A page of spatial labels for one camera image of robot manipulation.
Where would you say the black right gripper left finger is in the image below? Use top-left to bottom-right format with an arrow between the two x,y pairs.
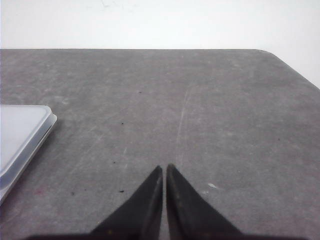
90,165 -> 164,240

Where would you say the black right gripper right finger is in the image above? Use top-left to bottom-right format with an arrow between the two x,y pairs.
166,163 -> 242,240

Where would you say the silver digital kitchen scale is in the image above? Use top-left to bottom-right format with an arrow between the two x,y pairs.
0,104 -> 57,203

